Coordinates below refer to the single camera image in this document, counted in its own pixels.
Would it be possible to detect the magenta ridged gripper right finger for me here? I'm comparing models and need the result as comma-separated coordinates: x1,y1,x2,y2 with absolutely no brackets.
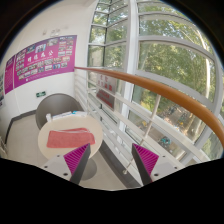
132,144,159,185

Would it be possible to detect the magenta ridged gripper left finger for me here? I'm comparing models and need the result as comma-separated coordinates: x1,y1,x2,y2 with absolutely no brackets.
64,144,91,184

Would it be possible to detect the pink towel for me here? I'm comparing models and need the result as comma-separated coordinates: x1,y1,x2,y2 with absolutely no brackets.
47,128,95,148

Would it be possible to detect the round cream table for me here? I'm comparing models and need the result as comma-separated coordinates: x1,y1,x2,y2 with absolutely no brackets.
37,114,105,182

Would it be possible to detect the white box on table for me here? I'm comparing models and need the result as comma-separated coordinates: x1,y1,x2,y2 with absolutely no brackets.
52,111,88,120

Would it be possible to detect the white metal railing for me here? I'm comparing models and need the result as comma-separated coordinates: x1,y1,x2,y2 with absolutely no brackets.
73,68,209,176

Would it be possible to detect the grey rounded chair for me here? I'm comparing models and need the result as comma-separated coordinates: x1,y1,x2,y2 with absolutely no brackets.
35,93,83,129

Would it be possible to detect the wooden orange handrail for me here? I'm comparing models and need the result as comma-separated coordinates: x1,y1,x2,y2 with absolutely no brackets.
75,66,224,148

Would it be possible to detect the green exit sign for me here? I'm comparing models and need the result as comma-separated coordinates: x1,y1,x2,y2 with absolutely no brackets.
36,91,46,98

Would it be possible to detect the red notice board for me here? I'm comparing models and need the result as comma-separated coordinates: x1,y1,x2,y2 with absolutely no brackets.
96,74,117,110

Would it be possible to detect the white window frame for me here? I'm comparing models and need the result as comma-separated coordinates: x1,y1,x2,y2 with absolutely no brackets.
87,0,224,160

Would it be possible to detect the large magenta wall poster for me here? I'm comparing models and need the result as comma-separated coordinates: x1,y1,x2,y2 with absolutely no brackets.
14,35,77,88

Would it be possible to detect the small magenta wall poster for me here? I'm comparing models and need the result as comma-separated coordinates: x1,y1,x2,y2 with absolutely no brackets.
4,57,15,94

